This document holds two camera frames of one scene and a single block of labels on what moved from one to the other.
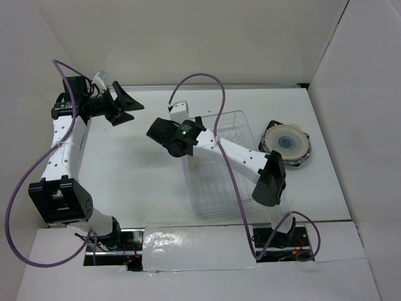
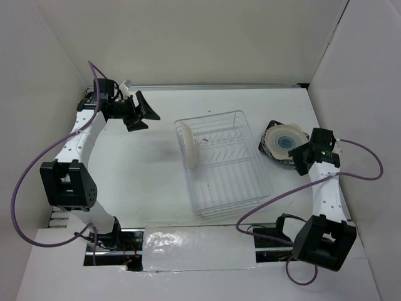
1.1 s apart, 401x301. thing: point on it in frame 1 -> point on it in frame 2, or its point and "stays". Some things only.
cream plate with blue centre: (288, 139) stays
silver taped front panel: (169, 246) stays
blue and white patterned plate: (290, 162) stays
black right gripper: (177, 123) -> (297, 152)
